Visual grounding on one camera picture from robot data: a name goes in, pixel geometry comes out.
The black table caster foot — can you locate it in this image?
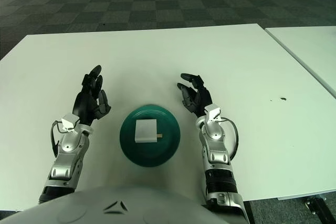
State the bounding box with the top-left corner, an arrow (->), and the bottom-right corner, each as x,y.
304,196 -> 328,216

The grey robot torso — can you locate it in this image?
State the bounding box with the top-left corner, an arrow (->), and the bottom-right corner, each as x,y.
0,186 -> 218,224

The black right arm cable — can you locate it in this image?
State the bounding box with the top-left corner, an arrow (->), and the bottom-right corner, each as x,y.
220,118 -> 239,161

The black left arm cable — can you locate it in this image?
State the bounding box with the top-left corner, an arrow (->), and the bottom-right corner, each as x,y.
50,120 -> 69,156

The white neighbouring table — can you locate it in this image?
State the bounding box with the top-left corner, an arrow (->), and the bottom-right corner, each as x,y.
265,25 -> 336,92

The green round plate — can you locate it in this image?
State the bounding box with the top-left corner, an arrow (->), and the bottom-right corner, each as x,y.
119,104 -> 182,167

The white square charger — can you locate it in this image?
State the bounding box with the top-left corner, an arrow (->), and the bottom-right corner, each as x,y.
134,119 -> 163,143

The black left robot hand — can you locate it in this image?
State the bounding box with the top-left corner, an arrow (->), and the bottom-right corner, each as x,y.
72,64 -> 112,126

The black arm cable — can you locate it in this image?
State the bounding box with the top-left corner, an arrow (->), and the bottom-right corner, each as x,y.
50,120 -> 69,156
220,118 -> 239,161

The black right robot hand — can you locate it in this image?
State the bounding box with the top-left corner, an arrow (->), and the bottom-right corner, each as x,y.
176,73 -> 213,117

